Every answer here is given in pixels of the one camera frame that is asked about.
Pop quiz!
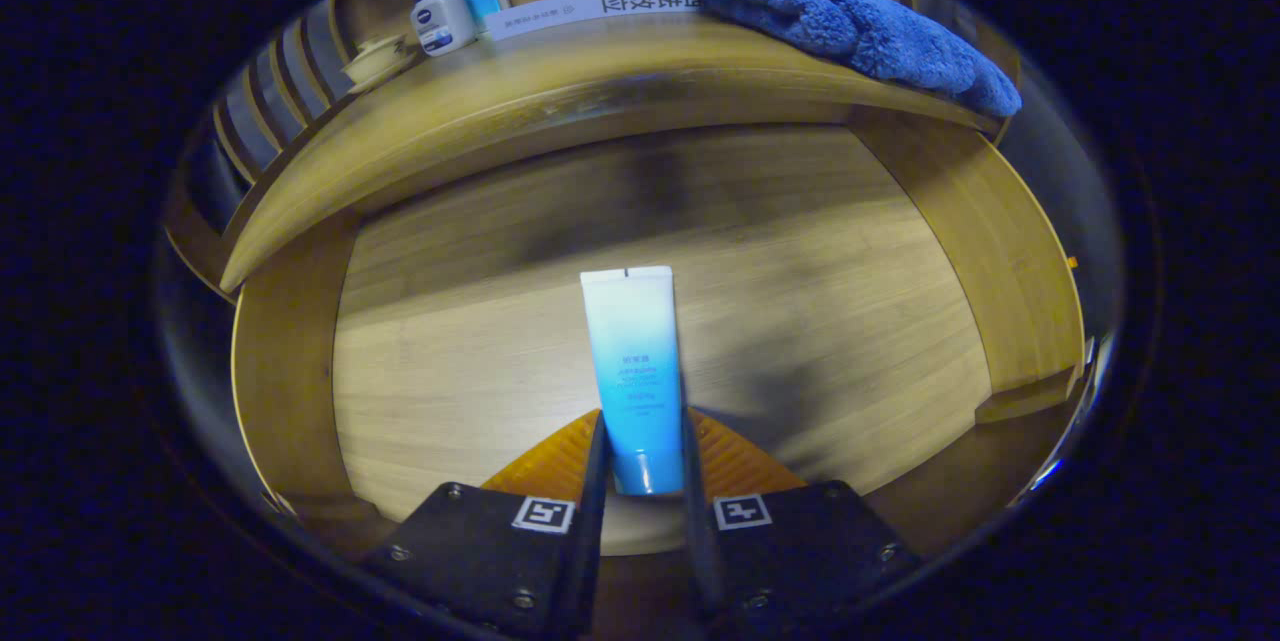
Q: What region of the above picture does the blue white cream tube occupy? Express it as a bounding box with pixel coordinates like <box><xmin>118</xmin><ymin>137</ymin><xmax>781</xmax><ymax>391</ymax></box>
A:
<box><xmin>580</xmin><ymin>266</ymin><xmax>686</xmax><ymax>497</ymax></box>

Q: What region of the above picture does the wooden countertop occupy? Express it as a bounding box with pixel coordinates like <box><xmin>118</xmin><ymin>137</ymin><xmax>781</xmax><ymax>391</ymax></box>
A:
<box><xmin>218</xmin><ymin>11</ymin><xmax>1006</xmax><ymax>294</ymax></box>

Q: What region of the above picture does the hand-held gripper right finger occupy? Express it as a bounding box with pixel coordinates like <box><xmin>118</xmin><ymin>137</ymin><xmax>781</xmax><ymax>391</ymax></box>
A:
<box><xmin>680</xmin><ymin>408</ymin><xmax>921</xmax><ymax>637</ymax></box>

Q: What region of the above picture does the beige lidded teacup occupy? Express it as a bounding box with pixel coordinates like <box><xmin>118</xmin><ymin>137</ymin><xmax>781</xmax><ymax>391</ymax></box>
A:
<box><xmin>341</xmin><ymin>33</ymin><xmax>419</xmax><ymax>87</ymax></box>

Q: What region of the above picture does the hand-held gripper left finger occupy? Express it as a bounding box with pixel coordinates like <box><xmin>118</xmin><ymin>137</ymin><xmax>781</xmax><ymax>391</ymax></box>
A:
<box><xmin>358</xmin><ymin>411</ymin><xmax>611</xmax><ymax>640</ymax></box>

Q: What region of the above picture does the flat white book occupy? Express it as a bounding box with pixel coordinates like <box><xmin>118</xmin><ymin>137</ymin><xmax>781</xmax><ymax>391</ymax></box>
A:
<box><xmin>483</xmin><ymin>0</ymin><xmax>703</xmax><ymax>43</ymax></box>

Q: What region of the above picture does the white lotion bottle blue cap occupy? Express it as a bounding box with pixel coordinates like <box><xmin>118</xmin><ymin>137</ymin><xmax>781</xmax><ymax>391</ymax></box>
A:
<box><xmin>410</xmin><ymin>0</ymin><xmax>477</xmax><ymax>57</ymax></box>

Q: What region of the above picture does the blue folded towel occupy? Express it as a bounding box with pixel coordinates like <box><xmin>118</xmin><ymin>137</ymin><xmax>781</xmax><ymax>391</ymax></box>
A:
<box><xmin>693</xmin><ymin>0</ymin><xmax>1023</xmax><ymax>119</ymax></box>

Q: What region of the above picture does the wooden drawer with black knob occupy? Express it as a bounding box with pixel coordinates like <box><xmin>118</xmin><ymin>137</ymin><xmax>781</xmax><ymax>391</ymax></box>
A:
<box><xmin>230</xmin><ymin>106</ymin><xmax>1086</xmax><ymax>562</ymax></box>

